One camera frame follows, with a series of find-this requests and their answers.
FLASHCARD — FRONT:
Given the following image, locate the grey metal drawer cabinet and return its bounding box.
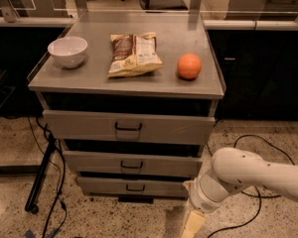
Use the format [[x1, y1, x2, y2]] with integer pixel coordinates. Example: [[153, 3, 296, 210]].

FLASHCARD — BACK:
[[27, 11, 226, 204]]

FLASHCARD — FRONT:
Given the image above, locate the grey drawer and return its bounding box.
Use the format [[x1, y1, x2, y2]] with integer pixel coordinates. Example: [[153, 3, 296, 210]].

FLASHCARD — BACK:
[[44, 110, 215, 145], [76, 177, 188, 198], [64, 151, 202, 178]]

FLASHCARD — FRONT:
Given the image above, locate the black cable left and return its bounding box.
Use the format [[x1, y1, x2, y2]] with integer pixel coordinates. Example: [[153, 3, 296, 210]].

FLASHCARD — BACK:
[[27, 116, 69, 238]]

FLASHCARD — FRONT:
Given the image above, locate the grey bottom drawer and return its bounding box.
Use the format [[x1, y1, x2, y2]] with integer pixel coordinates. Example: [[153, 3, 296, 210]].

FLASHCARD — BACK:
[[76, 177, 188, 198]]

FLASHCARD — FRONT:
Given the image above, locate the white ceramic bowl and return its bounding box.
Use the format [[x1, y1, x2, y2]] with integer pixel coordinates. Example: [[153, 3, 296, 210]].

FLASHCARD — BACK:
[[48, 37, 88, 68]]

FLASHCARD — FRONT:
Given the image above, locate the brown white chip bag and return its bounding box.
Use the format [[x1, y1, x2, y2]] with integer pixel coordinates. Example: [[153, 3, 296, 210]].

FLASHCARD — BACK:
[[107, 32, 164, 78]]

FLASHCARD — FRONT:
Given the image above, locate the orange fruit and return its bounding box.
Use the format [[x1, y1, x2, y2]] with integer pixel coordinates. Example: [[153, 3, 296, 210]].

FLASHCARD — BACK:
[[177, 54, 202, 80]]

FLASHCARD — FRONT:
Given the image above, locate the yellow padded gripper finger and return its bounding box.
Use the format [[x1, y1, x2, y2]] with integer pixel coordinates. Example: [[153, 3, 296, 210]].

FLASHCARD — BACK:
[[180, 201, 206, 238]]

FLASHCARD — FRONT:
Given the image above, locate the black floor cable right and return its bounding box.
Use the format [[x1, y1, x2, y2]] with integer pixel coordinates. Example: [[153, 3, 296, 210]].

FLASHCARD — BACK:
[[206, 134, 296, 238]]

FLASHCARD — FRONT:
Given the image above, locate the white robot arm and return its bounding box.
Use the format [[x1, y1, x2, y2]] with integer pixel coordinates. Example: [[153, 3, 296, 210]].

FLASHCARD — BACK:
[[181, 148, 298, 238]]

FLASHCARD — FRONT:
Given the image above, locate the grey top drawer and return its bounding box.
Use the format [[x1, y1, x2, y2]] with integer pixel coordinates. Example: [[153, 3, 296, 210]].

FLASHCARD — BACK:
[[44, 110, 215, 145]]

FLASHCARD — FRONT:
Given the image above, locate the black stand leg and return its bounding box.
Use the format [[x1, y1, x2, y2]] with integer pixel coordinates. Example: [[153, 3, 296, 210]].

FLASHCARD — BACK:
[[25, 134, 56, 214]]

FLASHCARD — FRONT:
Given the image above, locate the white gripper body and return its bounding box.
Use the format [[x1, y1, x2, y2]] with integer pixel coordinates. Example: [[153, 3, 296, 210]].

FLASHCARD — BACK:
[[188, 169, 240, 213]]

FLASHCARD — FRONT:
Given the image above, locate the grey middle drawer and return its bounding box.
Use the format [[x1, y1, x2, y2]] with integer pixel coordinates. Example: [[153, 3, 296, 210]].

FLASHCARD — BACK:
[[64, 151, 202, 178]]

